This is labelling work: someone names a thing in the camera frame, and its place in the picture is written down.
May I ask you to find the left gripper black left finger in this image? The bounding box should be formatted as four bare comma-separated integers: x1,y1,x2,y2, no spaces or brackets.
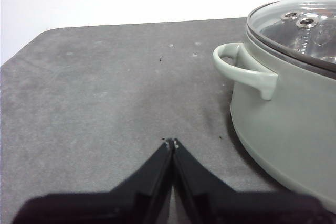
13,138,174,224

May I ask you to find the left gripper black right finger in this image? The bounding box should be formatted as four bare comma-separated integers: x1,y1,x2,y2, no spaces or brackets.
172,138,336,224

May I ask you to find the glass lid with green knob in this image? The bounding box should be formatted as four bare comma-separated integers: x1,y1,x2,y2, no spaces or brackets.
246,0,336,65

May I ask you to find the pale green electric steamer pot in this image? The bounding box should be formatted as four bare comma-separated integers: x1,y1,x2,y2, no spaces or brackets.
213,11,336,209

